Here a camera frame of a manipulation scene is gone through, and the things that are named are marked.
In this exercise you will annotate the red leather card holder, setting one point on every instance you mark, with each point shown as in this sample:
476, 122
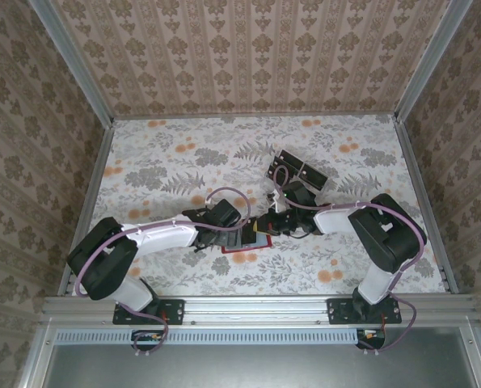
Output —
260, 241

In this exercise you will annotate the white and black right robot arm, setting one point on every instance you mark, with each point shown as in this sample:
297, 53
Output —
333, 220

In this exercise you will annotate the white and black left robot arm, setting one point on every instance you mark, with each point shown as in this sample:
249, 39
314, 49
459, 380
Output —
163, 238

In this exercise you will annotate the black credit card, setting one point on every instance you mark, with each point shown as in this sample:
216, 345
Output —
275, 169
289, 157
315, 175

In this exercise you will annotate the grey metal sheet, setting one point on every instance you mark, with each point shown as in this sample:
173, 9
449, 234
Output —
256, 368

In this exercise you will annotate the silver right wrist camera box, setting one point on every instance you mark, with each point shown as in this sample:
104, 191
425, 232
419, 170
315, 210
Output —
278, 205

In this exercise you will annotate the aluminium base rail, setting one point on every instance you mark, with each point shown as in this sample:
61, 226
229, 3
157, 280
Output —
256, 309

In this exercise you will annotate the aluminium table end rail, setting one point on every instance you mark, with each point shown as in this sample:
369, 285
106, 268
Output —
256, 116

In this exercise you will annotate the aluminium table side rail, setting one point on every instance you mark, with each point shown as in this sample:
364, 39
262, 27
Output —
92, 186
416, 178

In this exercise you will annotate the aluminium frame post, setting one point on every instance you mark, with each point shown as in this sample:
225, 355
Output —
431, 60
73, 60

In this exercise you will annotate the aluminium sheet frame rail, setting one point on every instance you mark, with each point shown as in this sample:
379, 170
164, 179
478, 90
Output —
33, 359
478, 359

